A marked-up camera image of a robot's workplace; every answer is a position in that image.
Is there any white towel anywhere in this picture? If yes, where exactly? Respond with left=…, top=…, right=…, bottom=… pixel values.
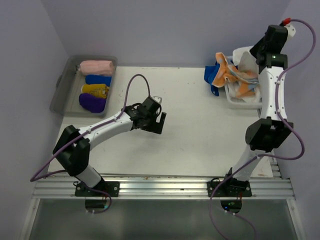
left=229, top=46, right=261, bottom=104

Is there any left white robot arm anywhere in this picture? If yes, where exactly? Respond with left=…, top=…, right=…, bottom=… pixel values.
left=53, top=96, right=167, bottom=197

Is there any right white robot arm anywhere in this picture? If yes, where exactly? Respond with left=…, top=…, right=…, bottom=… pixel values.
left=222, top=23, right=296, bottom=197

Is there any orange patterned cloth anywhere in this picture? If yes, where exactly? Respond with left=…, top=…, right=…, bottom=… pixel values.
left=211, top=52, right=259, bottom=98

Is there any yellow rolled towel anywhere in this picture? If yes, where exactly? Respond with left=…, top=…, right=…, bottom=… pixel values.
left=81, top=83, right=110, bottom=99

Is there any purple rolled towel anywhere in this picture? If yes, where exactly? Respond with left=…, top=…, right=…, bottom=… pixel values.
left=78, top=93, right=107, bottom=113

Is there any blue cloth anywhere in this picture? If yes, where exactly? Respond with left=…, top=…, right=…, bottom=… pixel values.
left=204, top=62, right=220, bottom=97

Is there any blue rolled towel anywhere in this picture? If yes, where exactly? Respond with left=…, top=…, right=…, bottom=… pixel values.
left=85, top=74, right=112, bottom=87

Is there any white plastic basket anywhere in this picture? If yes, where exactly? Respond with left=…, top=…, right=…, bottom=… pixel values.
left=223, top=46, right=263, bottom=110

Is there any pink rolled towel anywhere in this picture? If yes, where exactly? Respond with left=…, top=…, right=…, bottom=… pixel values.
left=79, top=60, right=115, bottom=76

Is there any grey plastic bin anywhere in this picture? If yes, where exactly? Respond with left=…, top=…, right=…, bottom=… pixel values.
left=49, top=54, right=118, bottom=119

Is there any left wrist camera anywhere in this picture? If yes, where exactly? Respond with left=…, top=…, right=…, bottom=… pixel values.
left=151, top=96, right=162, bottom=105

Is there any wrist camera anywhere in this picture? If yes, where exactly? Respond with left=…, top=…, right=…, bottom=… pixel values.
left=280, top=18, right=296, bottom=40
left=151, top=96, right=162, bottom=105

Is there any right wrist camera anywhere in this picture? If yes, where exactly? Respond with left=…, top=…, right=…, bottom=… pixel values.
left=280, top=18, right=296, bottom=40

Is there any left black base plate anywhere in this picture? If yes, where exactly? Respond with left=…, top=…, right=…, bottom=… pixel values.
left=73, top=179, right=120, bottom=197

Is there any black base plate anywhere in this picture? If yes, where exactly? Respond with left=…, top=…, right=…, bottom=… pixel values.
left=206, top=177, right=252, bottom=198
left=73, top=179, right=120, bottom=197

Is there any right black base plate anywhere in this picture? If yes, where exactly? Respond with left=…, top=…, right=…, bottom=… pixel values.
left=206, top=177, right=252, bottom=198

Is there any aluminium rail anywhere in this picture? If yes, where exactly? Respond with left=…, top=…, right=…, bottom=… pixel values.
left=32, top=173, right=295, bottom=200

